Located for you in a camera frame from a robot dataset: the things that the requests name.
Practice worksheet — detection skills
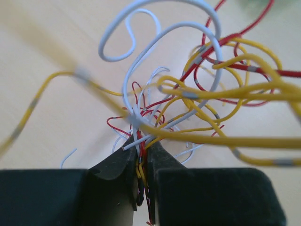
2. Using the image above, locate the yellow wire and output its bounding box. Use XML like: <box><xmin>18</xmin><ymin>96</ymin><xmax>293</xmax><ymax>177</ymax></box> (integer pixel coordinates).
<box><xmin>0</xmin><ymin>37</ymin><xmax>301</xmax><ymax>186</ymax></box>

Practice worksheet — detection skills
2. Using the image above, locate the red wire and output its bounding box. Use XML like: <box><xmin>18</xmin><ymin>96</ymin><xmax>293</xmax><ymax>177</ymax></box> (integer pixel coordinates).
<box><xmin>107</xmin><ymin>0</ymin><xmax>301</xmax><ymax>226</ymax></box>

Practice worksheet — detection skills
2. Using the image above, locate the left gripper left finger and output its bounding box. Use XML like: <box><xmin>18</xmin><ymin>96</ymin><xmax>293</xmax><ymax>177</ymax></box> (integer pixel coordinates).
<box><xmin>0</xmin><ymin>150</ymin><xmax>137</xmax><ymax>226</ymax></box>

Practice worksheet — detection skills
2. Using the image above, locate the white wire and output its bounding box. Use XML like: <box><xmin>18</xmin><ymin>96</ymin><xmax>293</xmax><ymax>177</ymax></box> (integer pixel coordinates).
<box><xmin>61</xmin><ymin>0</ymin><xmax>223</xmax><ymax>169</ymax></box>

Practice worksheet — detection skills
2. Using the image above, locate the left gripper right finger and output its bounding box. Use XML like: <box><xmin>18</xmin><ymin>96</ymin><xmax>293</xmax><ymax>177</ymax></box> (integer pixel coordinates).
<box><xmin>147</xmin><ymin>142</ymin><xmax>287</xmax><ymax>226</ymax></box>

